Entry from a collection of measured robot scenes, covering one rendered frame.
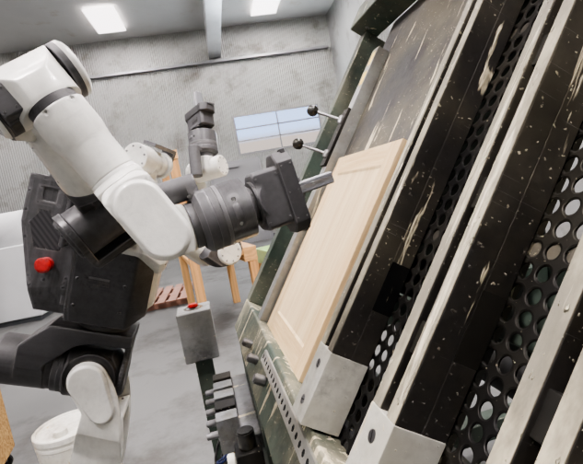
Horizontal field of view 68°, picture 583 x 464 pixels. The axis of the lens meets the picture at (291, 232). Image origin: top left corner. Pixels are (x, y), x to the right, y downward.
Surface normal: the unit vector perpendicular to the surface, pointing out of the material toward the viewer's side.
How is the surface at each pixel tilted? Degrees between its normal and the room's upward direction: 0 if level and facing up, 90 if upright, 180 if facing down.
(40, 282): 90
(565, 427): 55
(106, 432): 90
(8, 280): 90
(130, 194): 86
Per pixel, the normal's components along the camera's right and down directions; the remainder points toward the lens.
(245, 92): 0.17, 0.07
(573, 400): -0.89, -0.40
